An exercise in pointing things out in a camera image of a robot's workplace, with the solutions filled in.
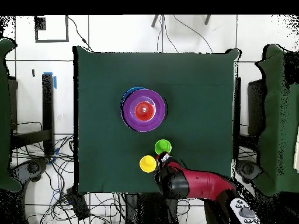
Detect orange cup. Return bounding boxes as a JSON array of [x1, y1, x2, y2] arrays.
[[134, 101, 156, 123]]

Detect large purple bowl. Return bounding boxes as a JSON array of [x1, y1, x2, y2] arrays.
[[120, 88, 167, 133]]

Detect large light blue bowl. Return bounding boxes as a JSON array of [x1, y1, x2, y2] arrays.
[[120, 86, 147, 104]]

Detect green cup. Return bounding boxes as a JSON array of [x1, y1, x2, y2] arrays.
[[154, 139, 172, 155]]

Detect yellow cup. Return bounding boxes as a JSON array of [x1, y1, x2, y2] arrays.
[[139, 155, 158, 174]]

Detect dark green tablecloth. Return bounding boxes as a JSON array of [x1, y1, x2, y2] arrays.
[[74, 45, 241, 195]]

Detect black metal stand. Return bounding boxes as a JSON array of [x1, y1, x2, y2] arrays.
[[11, 72, 57, 156], [233, 76, 242, 159]]

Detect black floor stand base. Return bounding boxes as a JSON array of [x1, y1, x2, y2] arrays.
[[10, 157, 51, 185], [235, 159, 263, 184]]

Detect black floor box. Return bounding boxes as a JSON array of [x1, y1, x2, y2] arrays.
[[66, 186, 91, 221]]

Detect black equipment box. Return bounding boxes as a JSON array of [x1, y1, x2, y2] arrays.
[[247, 79, 266, 138], [8, 76, 19, 131]]

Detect side table green cloth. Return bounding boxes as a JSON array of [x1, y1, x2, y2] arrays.
[[253, 44, 299, 197], [0, 38, 23, 193]]

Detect tangle of floor cables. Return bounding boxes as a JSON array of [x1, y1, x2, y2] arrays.
[[10, 121, 127, 224]]

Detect camera tripod legs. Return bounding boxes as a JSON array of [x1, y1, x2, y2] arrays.
[[151, 14, 211, 28]]

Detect black floor cable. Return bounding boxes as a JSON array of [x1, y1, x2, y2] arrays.
[[67, 15, 94, 52]]

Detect gray square floor frame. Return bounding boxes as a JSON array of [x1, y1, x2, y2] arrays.
[[34, 15, 69, 43]]

